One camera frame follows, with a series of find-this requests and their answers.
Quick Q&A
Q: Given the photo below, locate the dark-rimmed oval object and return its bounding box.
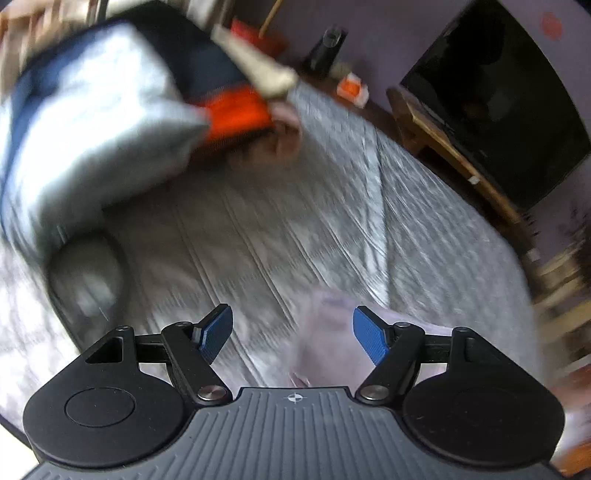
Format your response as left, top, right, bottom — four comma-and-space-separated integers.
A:
46, 230, 133, 341

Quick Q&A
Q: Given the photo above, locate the black television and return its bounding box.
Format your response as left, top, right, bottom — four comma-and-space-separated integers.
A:
399, 0, 591, 209

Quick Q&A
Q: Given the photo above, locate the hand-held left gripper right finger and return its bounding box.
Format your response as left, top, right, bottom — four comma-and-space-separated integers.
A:
353, 307, 509, 407

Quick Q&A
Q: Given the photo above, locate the silver and navy pillow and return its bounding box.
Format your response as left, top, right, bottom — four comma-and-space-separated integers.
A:
0, 22, 214, 259

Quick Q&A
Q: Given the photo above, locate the light wooden furniture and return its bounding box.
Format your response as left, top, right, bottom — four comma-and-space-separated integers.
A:
524, 247, 591, 374

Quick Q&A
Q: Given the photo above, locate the peach cloth garment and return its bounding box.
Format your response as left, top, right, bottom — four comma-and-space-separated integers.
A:
240, 99, 304, 168

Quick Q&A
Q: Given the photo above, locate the wooden bed frame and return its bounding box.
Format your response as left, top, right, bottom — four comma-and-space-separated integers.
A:
0, 0, 100, 56

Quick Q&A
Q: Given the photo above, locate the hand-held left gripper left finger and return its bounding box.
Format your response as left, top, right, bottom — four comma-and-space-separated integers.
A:
81, 303, 234, 407

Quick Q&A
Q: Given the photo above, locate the red wall sticker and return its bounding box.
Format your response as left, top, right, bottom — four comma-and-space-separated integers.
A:
539, 11, 567, 38

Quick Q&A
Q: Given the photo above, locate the orange plant pot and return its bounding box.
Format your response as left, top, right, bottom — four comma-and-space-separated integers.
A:
230, 17, 288, 60

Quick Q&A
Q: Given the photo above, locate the white cloth garment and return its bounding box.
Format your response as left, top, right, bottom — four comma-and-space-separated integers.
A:
288, 287, 458, 389

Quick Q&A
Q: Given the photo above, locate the orange and white packet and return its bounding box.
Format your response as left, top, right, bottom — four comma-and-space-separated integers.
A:
335, 72, 370, 108

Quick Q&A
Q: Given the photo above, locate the black cylindrical bottle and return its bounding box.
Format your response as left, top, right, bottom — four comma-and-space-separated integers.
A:
306, 25, 348, 75

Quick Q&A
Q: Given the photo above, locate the wooden television stand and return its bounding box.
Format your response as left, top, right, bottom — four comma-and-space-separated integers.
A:
385, 86, 533, 234

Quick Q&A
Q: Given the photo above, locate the grey quilted bed cover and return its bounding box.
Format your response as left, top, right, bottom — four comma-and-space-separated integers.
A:
0, 83, 571, 462

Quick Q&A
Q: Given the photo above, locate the orange and navy jacket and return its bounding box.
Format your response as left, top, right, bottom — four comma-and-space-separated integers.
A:
134, 0, 278, 151

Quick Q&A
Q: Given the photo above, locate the cream cloth garment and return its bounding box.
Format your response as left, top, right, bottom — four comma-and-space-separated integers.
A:
211, 25, 299, 101

